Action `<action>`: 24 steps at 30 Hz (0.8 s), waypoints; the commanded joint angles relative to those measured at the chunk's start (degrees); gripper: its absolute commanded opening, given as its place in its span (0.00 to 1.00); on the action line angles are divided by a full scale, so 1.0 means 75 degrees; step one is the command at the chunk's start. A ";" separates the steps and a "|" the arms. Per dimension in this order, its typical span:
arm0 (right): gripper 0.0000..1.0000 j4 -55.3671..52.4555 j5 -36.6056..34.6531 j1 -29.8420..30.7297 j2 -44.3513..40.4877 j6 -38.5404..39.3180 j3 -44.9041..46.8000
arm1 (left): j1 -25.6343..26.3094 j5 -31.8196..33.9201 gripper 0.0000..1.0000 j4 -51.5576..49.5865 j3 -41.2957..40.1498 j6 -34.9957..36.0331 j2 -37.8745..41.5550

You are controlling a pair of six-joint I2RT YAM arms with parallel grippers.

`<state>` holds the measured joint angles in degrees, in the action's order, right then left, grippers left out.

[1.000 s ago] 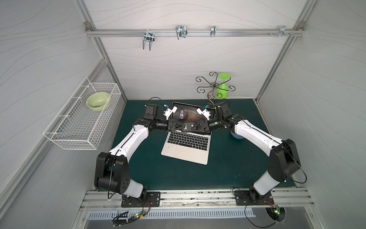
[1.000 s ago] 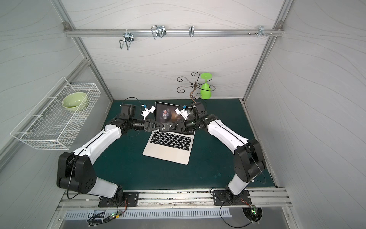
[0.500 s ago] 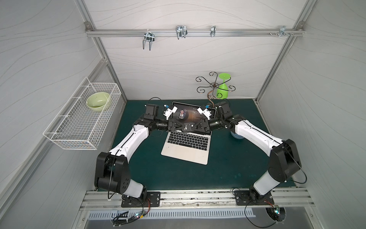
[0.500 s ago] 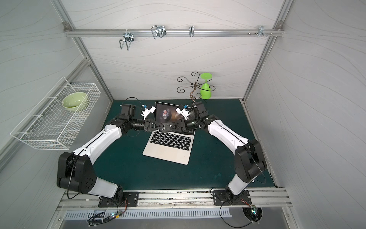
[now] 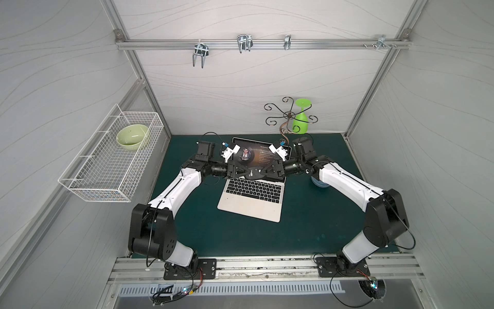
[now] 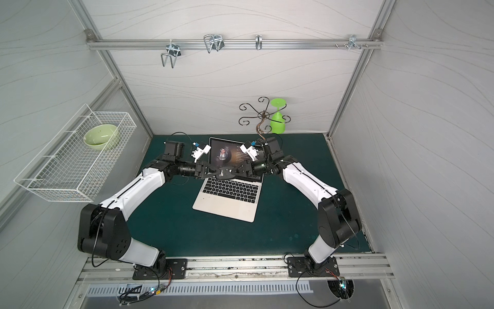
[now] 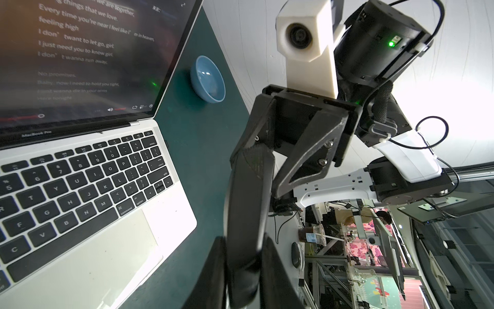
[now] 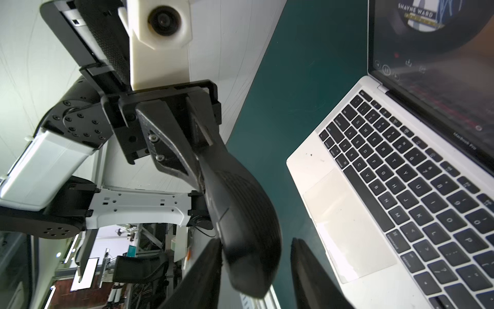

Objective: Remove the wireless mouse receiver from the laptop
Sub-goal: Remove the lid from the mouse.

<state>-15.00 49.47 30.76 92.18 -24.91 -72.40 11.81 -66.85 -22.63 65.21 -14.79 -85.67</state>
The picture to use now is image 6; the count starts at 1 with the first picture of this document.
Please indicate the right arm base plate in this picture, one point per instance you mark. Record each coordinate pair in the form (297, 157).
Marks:
(305, 268)

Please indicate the silver laptop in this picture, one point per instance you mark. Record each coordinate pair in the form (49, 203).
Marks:
(236, 198)

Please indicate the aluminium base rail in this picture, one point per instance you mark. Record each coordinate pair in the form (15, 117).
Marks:
(274, 267)

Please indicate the white wire basket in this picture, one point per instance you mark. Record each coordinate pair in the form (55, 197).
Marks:
(66, 170)

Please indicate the aluminium top rail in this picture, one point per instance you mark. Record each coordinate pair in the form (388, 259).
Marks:
(230, 44)

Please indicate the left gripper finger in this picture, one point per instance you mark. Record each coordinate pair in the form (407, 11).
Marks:
(213, 168)
(222, 175)

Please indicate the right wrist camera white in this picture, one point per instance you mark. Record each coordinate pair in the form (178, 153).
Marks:
(250, 149)

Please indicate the small metal hook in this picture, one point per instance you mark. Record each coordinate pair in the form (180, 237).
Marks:
(258, 42)

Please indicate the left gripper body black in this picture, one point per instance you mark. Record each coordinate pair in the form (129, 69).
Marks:
(202, 168)

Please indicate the green bowl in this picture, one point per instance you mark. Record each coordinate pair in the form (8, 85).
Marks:
(103, 137)

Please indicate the dark metal cup stand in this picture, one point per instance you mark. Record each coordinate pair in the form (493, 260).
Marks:
(263, 126)

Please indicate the metal double hook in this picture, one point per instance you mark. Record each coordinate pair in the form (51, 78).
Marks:
(213, 42)
(171, 55)

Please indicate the metal double hook middle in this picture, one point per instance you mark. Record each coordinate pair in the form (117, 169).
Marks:
(213, 42)

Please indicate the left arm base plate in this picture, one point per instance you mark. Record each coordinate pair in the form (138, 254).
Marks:
(175, 268)

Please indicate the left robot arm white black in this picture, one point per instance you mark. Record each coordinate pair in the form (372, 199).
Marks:
(103, 229)

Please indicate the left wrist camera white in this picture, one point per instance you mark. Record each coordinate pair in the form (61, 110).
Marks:
(199, 149)

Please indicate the green plastic goblet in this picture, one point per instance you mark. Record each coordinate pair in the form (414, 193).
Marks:
(277, 122)

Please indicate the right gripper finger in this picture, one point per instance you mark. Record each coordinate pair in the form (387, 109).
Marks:
(236, 175)
(231, 168)

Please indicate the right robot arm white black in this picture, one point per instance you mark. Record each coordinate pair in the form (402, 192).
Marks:
(338, 218)

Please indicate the metal double hook left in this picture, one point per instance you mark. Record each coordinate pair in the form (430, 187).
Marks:
(171, 55)

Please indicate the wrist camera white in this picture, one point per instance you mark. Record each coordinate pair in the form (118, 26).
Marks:
(250, 149)
(199, 149)

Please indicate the white vent grille strip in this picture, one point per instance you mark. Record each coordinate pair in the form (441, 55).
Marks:
(205, 288)

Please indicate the metal hook right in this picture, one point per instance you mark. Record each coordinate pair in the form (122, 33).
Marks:
(352, 44)

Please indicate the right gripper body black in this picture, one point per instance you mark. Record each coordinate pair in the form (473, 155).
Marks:
(246, 167)

